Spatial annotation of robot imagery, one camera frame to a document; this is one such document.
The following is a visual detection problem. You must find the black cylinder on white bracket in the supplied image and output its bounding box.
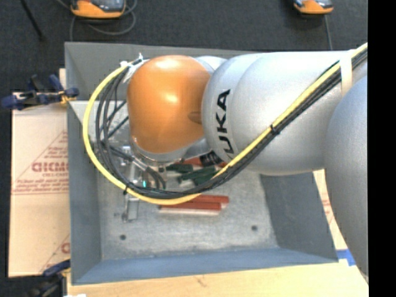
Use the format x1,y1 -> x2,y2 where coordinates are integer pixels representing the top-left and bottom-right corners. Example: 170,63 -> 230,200
199,153 -> 220,167

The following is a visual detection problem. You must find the grey metal bin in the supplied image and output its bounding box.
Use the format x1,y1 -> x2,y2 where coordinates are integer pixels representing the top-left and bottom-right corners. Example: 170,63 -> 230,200
64,41 -> 340,286

